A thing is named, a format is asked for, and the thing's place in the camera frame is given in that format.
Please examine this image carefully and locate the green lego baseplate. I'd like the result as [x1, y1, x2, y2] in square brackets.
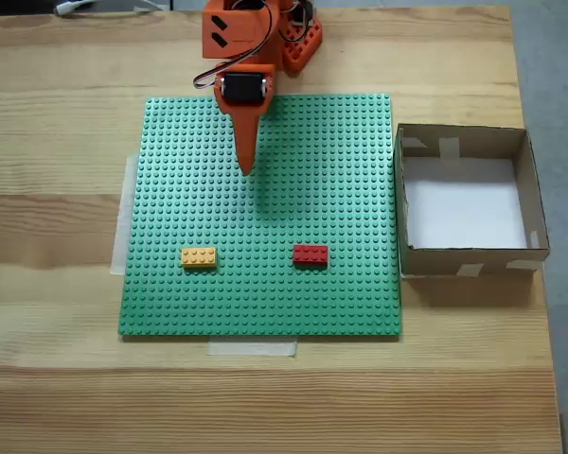
[116, 93, 404, 341]

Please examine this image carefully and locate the red lego block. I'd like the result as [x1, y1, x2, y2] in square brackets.
[292, 244, 330, 269]

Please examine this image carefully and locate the masking tape strip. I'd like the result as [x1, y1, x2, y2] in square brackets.
[109, 151, 141, 277]
[206, 339, 298, 358]

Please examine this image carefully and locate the yellow lego block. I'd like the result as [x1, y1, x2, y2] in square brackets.
[181, 246, 219, 271]

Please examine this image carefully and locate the black white red servo cable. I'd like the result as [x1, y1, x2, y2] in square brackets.
[191, 4, 274, 90]

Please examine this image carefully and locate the cardboard box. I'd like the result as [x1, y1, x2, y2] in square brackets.
[393, 122, 552, 282]

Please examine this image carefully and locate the white paper sheet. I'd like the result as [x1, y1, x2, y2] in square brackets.
[401, 157, 530, 251]

